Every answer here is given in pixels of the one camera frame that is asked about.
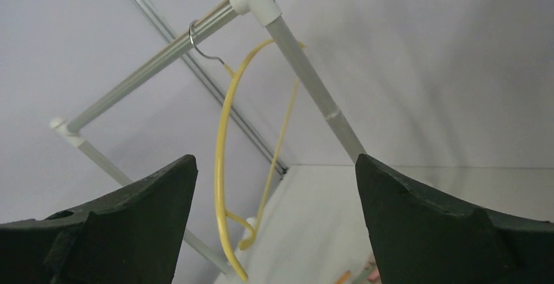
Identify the left rack post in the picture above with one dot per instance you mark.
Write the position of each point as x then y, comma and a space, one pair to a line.
60, 125

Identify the silver hanging rod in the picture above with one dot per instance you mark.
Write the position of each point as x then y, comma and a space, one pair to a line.
202, 29

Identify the orange wire hanger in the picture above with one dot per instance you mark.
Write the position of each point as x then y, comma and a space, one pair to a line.
344, 278

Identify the right rack post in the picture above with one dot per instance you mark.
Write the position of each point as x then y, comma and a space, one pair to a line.
269, 16

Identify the rack post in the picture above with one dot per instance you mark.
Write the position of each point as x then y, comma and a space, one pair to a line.
60, 125
269, 16

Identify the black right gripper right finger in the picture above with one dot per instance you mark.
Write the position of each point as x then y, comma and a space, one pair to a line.
420, 234

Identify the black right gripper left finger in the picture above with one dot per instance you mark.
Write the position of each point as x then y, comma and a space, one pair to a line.
131, 235

